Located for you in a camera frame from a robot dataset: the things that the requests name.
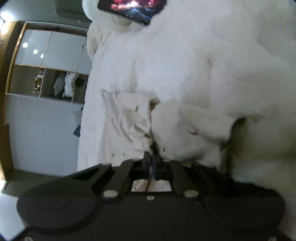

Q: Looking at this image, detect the blue clothes pile on floor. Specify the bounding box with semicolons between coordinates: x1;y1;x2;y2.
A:
73;107;84;137

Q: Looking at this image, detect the white fluffy bed blanket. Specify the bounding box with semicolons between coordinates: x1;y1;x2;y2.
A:
77;0;296;202

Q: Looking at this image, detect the white wardrobe with shelves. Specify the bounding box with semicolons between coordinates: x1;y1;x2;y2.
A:
1;21;91;176

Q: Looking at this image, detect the black tablet with video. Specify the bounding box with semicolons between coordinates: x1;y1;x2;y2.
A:
97;0;167;26

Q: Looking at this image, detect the cream patterned garment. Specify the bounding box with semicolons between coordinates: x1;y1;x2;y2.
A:
98;89;246;193

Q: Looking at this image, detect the clothes pile on shelf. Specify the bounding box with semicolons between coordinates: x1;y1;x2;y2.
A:
52;71;85;99

